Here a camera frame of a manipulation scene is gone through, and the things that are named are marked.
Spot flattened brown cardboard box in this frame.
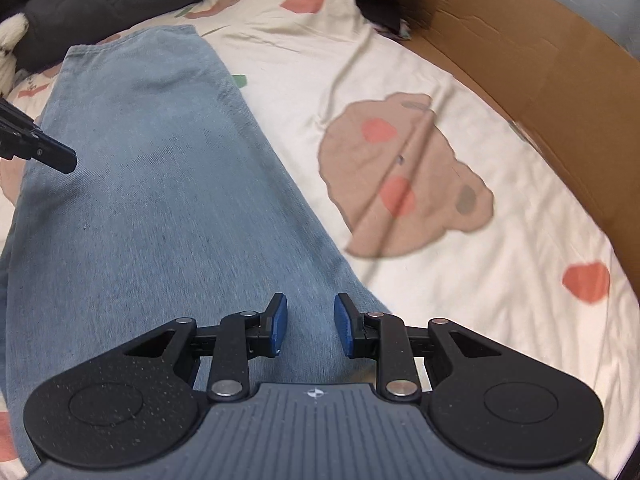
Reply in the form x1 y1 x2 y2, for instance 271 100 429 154
397 0 640 271

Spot blue denim jeans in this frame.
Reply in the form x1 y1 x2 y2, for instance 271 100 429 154
0 25 396 471

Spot cream bear print bed sheet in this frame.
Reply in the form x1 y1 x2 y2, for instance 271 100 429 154
0 0 626 480

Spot white fluffy plush toy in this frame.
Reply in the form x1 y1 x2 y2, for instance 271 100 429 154
0 12 30 98

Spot black cloth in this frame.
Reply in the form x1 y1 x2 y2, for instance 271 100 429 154
357 0 413 41

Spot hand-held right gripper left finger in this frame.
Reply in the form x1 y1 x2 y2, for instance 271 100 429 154
120 292 289 402

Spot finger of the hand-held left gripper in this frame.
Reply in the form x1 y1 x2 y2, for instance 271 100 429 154
0 97 78 176

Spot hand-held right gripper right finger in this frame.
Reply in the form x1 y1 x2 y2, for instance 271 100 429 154
334 291 503 402

